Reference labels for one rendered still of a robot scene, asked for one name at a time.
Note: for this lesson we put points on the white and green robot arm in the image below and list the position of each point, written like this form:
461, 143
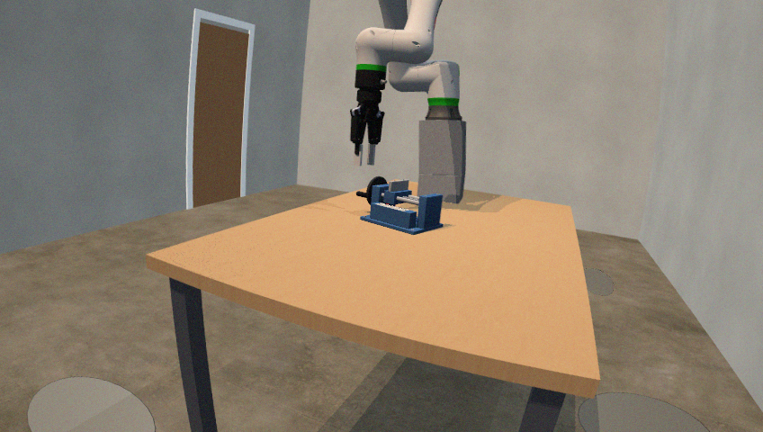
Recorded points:
404, 45

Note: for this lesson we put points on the blue bench vise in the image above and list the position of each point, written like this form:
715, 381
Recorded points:
382, 197

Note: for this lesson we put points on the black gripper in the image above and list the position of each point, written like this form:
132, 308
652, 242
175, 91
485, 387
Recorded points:
373, 121

